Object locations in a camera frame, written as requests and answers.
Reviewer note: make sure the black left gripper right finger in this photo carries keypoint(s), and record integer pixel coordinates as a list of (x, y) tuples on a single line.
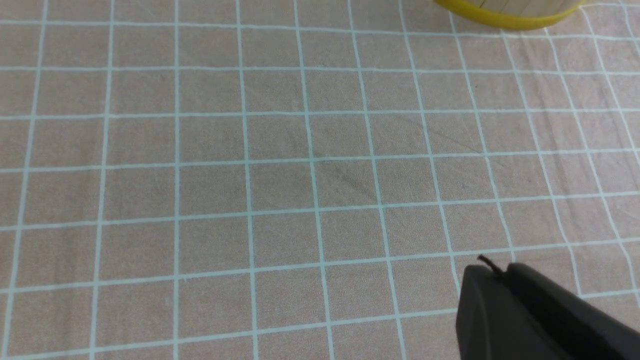
[(578, 328)]

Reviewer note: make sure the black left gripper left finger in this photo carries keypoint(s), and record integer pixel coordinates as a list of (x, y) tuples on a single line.
[(491, 324)]

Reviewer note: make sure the bamboo steamer tray yellow rim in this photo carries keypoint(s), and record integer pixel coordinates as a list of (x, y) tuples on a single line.
[(517, 15)]

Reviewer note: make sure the pink checkered tablecloth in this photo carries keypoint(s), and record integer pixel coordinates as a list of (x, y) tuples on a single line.
[(303, 179)]

